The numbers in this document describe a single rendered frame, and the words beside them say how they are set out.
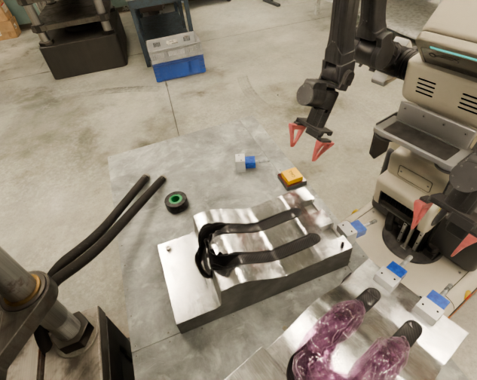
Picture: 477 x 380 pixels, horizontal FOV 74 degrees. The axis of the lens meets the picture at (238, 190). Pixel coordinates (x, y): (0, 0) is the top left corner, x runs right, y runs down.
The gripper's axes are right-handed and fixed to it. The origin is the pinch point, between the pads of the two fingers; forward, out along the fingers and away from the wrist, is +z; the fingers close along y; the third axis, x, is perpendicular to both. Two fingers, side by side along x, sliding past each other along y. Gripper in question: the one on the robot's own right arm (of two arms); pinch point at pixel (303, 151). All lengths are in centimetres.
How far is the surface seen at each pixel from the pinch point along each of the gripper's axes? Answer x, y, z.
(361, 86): 229, -130, -4
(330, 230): -0.6, 20.5, 15.3
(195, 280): -36, 10, 34
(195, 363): -43, 26, 44
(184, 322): -43, 18, 38
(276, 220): -11.0, 8.8, 18.7
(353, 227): 7.2, 23.0, 13.8
